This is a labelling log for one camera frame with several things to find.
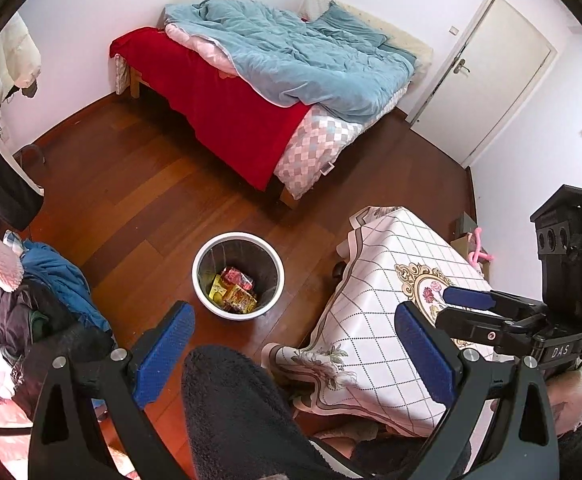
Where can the black hanging cloth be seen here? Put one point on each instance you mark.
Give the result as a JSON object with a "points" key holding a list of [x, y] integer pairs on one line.
{"points": [[1, 185]]}

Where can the wooden bed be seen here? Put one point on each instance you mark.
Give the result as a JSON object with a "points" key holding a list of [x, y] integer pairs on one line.
{"points": [[291, 195]]}

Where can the light blue blanket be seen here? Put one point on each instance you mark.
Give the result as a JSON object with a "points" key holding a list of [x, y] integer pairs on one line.
{"points": [[301, 60]]}

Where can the pink plastic toy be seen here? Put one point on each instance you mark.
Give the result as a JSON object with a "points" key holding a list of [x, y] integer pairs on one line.
{"points": [[478, 250]]}

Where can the person's dark fleece leg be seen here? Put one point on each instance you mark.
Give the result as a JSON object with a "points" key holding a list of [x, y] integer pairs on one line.
{"points": [[231, 410]]}

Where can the white door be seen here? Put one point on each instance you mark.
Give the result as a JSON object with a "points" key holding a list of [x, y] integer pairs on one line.
{"points": [[491, 75]]}

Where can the yellow and orange snack packet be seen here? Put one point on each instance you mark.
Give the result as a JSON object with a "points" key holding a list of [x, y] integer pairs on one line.
{"points": [[241, 300]]}

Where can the person's right hand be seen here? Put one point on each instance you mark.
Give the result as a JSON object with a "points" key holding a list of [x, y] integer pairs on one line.
{"points": [[568, 397]]}

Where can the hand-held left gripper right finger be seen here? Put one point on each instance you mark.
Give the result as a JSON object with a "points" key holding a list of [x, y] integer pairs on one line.
{"points": [[426, 352]]}

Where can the white rack pole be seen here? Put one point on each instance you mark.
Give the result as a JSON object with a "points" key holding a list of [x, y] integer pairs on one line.
{"points": [[23, 170]]}

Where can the white checked tablecloth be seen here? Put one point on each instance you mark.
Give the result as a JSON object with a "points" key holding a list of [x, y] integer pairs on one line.
{"points": [[371, 310]]}

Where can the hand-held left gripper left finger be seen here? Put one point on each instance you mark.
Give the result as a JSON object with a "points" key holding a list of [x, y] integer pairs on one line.
{"points": [[163, 352]]}

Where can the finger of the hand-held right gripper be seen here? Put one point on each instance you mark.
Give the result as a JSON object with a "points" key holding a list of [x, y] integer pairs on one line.
{"points": [[471, 297], [481, 332]]}

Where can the red blanket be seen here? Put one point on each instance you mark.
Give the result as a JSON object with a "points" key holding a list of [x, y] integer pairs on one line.
{"points": [[211, 95]]}

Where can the dark clothes pile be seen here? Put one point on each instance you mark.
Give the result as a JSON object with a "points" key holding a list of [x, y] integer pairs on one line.
{"points": [[36, 325]]}

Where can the checked mattress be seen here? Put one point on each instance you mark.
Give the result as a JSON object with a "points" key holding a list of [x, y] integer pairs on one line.
{"points": [[316, 150]]}

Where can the white round waste bin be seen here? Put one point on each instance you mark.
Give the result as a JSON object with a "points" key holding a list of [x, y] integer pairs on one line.
{"points": [[198, 290]]}

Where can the cardboard box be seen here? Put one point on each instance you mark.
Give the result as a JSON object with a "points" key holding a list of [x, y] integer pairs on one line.
{"points": [[463, 237]]}

